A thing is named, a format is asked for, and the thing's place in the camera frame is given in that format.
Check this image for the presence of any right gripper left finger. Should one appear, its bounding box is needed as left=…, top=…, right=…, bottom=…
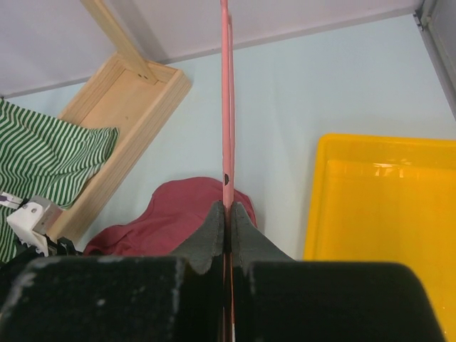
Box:
left=1, top=202, right=225, bottom=341

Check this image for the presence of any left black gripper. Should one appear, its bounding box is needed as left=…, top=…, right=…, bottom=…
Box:
left=1, top=237, right=83, bottom=271

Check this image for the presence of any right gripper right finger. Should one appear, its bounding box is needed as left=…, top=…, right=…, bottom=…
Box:
left=231, top=203, right=444, bottom=341

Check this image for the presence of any red tank top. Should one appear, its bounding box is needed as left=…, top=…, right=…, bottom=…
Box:
left=83, top=176, right=258, bottom=257

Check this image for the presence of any pink wire hanger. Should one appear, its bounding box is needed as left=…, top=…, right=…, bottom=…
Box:
left=220, top=1, right=235, bottom=341

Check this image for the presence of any green striped garment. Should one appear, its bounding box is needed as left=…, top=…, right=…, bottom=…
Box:
left=1, top=100, right=120, bottom=263

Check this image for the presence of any yellow plastic tray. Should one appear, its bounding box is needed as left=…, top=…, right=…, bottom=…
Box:
left=303, top=133, right=455, bottom=341

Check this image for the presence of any wooden clothes rack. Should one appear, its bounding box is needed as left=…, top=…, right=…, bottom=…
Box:
left=47, top=1, right=191, bottom=242

